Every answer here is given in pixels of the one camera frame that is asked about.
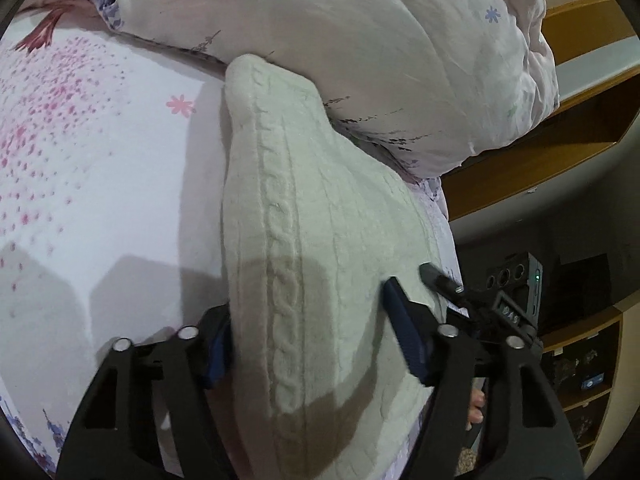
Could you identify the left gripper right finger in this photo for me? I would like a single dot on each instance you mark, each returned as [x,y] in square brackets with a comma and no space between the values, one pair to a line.
[558,458]

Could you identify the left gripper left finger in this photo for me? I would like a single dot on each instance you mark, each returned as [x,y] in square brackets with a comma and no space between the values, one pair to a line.
[113,432]

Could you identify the cream knitted sweater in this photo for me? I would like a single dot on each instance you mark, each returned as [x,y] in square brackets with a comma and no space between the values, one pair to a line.
[313,226]

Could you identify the person's right hand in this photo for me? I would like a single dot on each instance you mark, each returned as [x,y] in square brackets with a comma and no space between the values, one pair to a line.
[475,411]

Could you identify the wooden shelf unit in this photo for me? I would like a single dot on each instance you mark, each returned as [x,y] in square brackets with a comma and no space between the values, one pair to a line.
[580,362]

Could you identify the pink floral pillow near edge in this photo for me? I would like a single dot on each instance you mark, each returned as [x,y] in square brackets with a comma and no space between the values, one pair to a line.
[434,82]

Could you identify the wooden headboard with white panel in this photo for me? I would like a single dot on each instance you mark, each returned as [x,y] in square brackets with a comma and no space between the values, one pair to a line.
[597,60]

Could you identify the floral pink bed sheet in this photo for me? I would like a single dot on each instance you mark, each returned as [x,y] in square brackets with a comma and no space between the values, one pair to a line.
[112,168]

